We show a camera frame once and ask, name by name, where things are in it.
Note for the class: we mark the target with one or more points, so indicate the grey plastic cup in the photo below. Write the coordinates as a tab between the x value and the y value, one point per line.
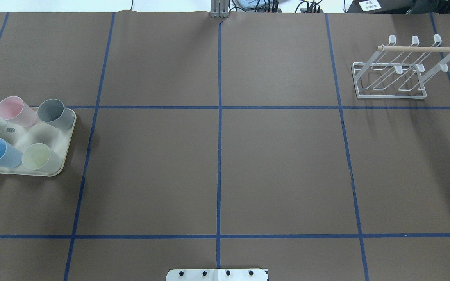
56	114

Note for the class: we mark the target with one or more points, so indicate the pale green plastic cup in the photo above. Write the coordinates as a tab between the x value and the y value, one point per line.
40	157

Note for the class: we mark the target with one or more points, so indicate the beige paper cup tray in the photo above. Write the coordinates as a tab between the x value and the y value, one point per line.
21	138

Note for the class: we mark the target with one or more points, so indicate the pink plastic cup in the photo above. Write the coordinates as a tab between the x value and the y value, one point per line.
15	110

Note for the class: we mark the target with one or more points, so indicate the brown paper table mat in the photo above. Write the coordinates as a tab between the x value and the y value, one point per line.
233	143

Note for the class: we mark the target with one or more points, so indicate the aluminium frame post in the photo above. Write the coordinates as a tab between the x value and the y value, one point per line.
220	8

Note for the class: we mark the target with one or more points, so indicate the white metal base plate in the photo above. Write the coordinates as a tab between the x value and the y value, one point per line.
233	274

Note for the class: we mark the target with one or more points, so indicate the white wire cup rack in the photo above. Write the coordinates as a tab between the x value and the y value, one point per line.
400	72

